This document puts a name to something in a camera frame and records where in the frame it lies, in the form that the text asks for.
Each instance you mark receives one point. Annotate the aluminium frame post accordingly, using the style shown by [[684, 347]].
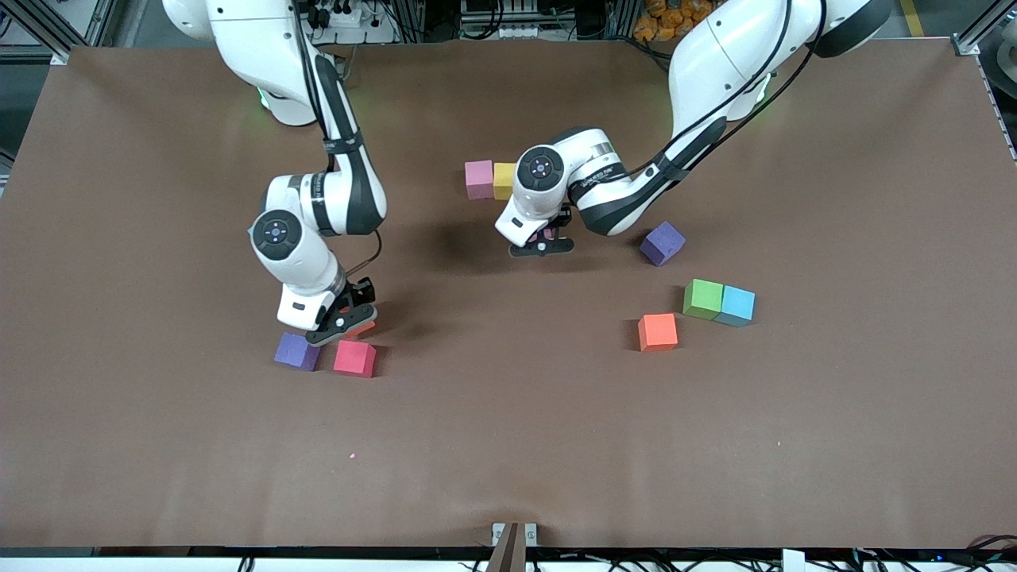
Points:
[[966, 45], [60, 56]]

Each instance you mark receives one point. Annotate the blue foam cube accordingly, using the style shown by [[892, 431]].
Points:
[[738, 304]]

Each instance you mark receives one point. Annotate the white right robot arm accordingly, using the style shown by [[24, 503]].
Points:
[[262, 40]]

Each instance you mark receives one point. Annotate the white power strip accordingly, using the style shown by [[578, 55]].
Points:
[[347, 17]]

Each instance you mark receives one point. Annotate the grey electronics unit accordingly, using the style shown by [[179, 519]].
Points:
[[500, 16]]

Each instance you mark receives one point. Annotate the purple foam cube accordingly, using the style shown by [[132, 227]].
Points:
[[294, 350], [662, 242]]

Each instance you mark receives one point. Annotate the orange foam cube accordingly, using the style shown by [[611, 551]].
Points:
[[658, 332], [361, 330]]

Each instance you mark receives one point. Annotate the yellow foam cube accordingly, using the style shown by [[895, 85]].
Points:
[[504, 181]]

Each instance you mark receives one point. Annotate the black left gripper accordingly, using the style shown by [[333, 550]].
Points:
[[558, 219]]

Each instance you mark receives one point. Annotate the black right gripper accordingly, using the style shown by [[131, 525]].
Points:
[[360, 291]]

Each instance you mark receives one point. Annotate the grey metal bracket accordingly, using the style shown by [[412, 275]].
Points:
[[512, 548]]

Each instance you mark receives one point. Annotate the pile of orange fruit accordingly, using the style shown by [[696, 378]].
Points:
[[667, 24]]

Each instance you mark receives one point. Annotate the white perforated strip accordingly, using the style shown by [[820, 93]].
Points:
[[998, 113]]

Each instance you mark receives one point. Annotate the red foam cube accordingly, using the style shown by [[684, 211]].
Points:
[[354, 357]]

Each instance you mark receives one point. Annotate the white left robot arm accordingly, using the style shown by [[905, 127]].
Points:
[[715, 63]]

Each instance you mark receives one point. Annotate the green foam cube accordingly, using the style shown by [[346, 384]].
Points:
[[703, 297]]

